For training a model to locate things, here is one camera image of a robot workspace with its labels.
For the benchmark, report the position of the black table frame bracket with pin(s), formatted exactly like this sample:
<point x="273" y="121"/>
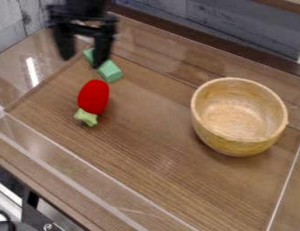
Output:
<point x="32" y="217"/>

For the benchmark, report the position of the green foam block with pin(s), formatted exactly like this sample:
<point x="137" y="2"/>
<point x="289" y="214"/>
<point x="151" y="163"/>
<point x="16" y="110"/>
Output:
<point x="107" y="70"/>

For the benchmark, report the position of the wooden bowl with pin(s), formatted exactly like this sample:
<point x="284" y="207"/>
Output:
<point x="238" y="116"/>

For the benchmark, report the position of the red plush strawberry toy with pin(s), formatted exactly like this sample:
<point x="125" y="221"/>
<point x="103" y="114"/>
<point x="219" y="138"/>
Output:
<point x="93" y="99"/>

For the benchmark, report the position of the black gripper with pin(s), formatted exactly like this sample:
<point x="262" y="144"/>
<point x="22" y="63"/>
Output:
<point x="83" y="17"/>

